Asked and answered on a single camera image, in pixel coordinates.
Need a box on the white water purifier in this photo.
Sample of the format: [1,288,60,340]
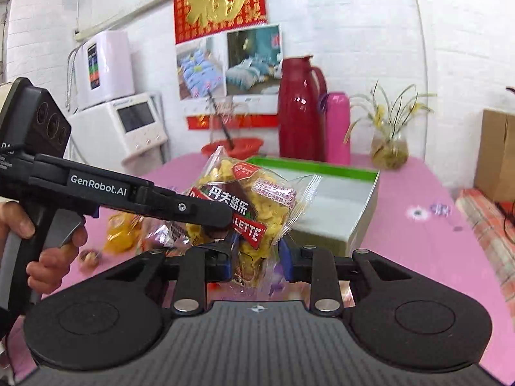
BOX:
[74,31,135,110]

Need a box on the yellow chips clear snack bag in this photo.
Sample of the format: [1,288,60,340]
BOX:
[189,146,321,289]

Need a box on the red gold fu poster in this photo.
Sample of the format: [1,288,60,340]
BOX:
[173,0,267,44]

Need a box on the red plastic basket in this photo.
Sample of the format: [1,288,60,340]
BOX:
[201,138,264,160]

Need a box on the pink floral tablecloth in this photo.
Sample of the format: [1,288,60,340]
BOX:
[8,153,514,383]

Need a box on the glass pitcher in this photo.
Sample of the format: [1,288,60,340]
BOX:
[208,91,238,150]

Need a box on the person's left hand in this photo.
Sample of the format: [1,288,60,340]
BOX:
[0,200,89,295]

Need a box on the brown cardboard box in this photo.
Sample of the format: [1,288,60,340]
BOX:
[474,109,515,202]

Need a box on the pink thermos bottle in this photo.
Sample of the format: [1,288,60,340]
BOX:
[320,92,351,166]

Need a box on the bedding calendar poster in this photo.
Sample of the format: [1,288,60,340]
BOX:
[175,24,284,131]

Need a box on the yellow soft bread packet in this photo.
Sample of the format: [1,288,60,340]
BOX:
[104,212,143,254]

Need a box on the dark red thermos jug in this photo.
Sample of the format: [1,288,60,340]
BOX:
[277,55,327,161]

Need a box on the white appliance with screen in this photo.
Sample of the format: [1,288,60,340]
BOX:
[69,92,168,176]

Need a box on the glass vase with plant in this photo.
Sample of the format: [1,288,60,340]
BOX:
[343,81,437,170]

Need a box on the green white cardboard box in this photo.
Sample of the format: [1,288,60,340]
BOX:
[248,156,380,256]

